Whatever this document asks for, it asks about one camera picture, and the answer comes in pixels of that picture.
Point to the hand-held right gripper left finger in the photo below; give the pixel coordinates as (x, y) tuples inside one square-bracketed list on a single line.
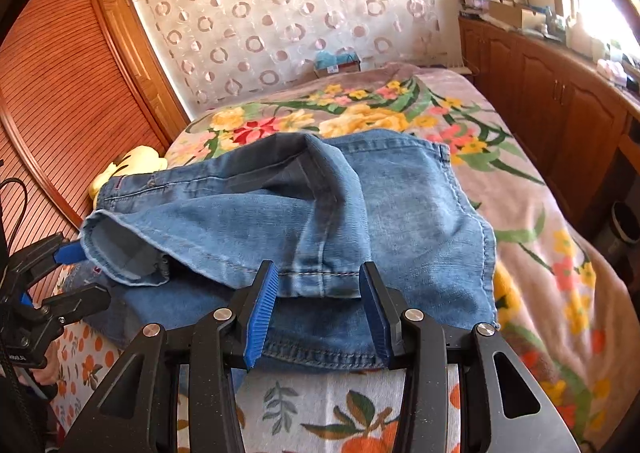
[(257, 318)]

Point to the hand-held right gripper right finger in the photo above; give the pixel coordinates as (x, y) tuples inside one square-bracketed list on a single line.
[(377, 318)]

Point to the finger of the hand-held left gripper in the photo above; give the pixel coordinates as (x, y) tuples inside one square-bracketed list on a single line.
[(67, 253), (80, 300)]

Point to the blue denim pants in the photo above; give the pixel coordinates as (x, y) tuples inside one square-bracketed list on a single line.
[(400, 213)]

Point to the orange fruit print bed sheet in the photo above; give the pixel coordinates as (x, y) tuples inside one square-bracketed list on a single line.
[(300, 408)]

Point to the yellow plush toy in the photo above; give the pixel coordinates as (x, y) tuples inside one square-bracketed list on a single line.
[(135, 158)]

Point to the wooden slatted wardrobe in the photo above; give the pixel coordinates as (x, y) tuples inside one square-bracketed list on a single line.
[(75, 83)]

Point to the floral pink blanket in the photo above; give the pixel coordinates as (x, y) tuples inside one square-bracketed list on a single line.
[(525, 233)]

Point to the small cardboard box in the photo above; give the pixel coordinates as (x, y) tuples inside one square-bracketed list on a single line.
[(340, 70)]

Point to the black trash bin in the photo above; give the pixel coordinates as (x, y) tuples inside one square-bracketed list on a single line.
[(625, 228)]

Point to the light blue plastic bag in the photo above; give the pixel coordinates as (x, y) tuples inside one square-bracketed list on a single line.
[(332, 57)]

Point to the long wooden cabinet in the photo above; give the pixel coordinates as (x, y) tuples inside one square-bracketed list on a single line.
[(550, 98)]

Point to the circle pattern sheer curtain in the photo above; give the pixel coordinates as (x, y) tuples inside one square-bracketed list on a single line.
[(300, 8)]

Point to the stack of papers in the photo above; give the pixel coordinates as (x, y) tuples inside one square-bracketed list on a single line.
[(475, 0)]

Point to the open cardboard box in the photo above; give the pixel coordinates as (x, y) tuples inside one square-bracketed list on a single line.
[(515, 15)]

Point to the beige jug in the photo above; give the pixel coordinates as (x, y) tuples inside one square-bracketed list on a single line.
[(580, 35)]

